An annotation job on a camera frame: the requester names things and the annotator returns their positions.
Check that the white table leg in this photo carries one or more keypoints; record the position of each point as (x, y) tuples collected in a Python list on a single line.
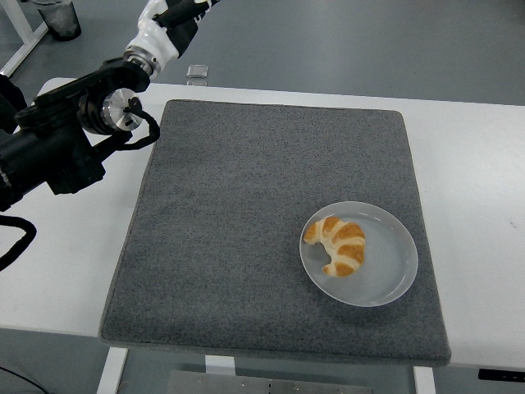
[(424, 381), (219, 364), (111, 369)]

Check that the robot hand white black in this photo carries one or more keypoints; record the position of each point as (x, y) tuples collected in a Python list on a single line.
[(158, 39)]

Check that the grey felt mat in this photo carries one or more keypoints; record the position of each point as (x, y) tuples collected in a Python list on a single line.
[(205, 246)]

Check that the dark waste bin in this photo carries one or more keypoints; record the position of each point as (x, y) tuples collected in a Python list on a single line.
[(59, 20)]

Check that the black padded object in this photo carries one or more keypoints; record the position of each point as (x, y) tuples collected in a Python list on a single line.
[(8, 98)]

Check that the grey metal plate with screws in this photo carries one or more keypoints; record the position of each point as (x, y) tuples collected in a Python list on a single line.
[(266, 385)]

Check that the small clear square floor plate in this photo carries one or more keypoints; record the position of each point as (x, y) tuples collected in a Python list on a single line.
[(197, 82), (197, 71)]

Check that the black table control panel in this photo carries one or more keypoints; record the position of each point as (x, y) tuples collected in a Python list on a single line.
[(501, 374)]

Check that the white desk frame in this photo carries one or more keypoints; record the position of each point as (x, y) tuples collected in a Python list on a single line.
[(24, 41)]

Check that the croissant bread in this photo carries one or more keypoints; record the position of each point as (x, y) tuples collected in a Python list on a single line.
[(348, 242)]

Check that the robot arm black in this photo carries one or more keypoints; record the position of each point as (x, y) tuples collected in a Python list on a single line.
[(49, 143)]

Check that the grey round plate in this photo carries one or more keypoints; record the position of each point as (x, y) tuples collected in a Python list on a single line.
[(385, 271)]

